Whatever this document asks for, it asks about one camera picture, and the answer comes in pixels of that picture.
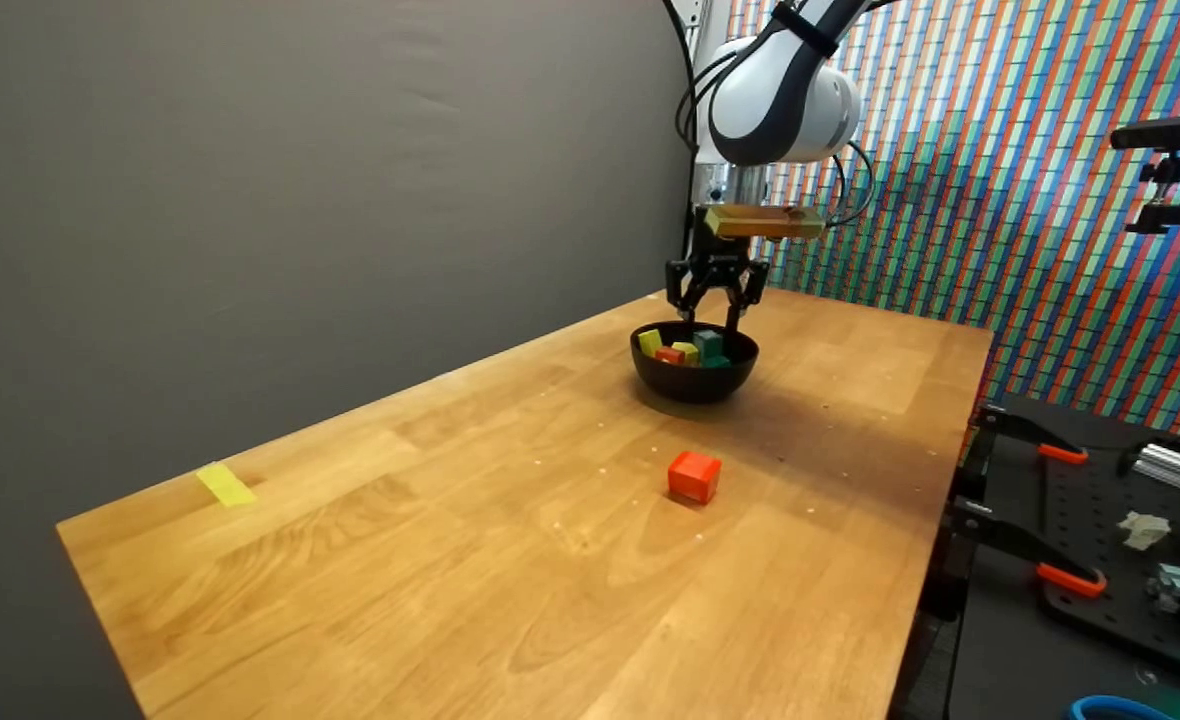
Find orange-red wooden cube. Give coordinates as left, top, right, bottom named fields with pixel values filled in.
left=666, top=447, right=730, bottom=511

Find yellow tape strip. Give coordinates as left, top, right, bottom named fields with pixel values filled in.
left=192, top=459, right=266, bottom=511

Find black bowl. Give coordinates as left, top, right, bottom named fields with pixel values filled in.
left=628, top=317, right=765, bottom=409

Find black clamp orange handle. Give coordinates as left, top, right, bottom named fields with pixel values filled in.
left=973, top=402, right=1095, bottom=471
left=943, top=491, right=1112, bottom=608

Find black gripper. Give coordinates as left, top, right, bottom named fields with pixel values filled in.
left=666, top=217, right=771, bottom=337

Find white crumpled paper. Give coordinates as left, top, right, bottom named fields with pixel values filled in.
left=1118, top=509, right=1177, bottom=557

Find grey fabric backdrop panel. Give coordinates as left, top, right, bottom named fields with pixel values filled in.
left=0, top=0, right=699, bottom=720

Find blue handled scissors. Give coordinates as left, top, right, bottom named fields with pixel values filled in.
left=1063, top=694, right=1180, bottom=720

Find tan wrist camera box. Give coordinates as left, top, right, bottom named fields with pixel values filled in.
left=706, top=200, right=834, bottom=244

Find white flat bar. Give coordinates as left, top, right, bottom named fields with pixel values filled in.
left=1129, top=439, right=1180, bottom=496

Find black pegboard bench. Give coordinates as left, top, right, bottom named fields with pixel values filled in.
left=905, top=391, right=1180, bottom=720

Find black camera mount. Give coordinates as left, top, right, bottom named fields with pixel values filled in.
left=1105, top=114, right=1180, bottom=242

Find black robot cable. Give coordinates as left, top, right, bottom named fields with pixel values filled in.
left=671, top=31, right=881, bottom=230

